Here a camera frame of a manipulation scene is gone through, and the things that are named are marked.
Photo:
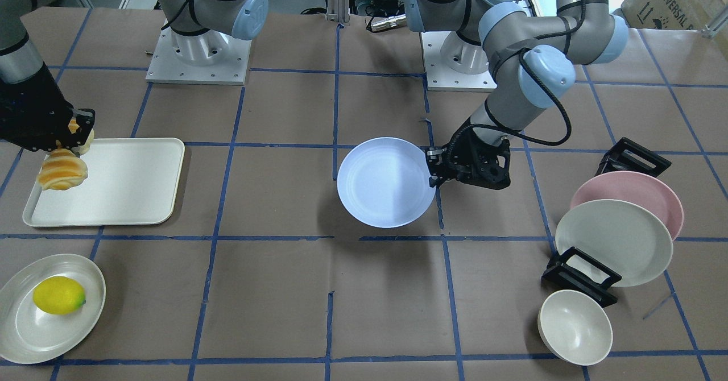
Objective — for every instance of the cardboard box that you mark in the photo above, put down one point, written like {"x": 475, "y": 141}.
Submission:
{"x": 671, "y": 14}

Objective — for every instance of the pink plate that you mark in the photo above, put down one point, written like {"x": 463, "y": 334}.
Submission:
{"x": 638, "y": 188}

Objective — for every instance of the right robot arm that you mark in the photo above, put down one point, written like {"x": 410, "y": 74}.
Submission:
{"x": 240, "y": 19}

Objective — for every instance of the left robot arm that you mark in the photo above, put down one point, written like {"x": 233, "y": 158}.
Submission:
{"x": 531, "y": 60}

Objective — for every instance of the orange striped bread roll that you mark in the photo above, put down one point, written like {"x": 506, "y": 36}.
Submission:
{"x": 63, "y": 169}

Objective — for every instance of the yellow lemon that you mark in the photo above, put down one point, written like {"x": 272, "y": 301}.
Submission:
{"x": 59, "y": 295}

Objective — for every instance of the blue plate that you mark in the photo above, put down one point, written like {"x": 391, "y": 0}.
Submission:
{"x": 384, "y": 182}

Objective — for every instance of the cream plate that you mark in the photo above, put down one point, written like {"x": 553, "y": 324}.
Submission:
{"x": 626, "y": 238}

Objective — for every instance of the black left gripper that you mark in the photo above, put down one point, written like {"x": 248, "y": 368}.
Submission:
{"x": 463, "y": 150}

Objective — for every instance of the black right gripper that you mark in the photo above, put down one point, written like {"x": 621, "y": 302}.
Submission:
{"x": 29, "y": 112}

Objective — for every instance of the white rectangular tray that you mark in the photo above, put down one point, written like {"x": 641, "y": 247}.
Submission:
{"x": 132, "y": 181}

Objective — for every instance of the cream bowl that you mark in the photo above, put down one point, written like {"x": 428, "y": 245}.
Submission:
{"x": 575, "y": 328}

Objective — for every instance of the white round plate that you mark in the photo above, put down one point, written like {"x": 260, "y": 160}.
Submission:
{"x": 28, "y": 334}

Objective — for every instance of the silver metal cylinder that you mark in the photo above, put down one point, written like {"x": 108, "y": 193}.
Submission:
{"x": 386, "y": 24}

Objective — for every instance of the black dish rack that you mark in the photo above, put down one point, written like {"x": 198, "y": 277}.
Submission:
{"x": 576, "y": 270}

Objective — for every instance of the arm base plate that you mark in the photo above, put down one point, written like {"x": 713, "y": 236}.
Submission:
{"x": 211, "y": 58}
{"x": 453, "y": 64}

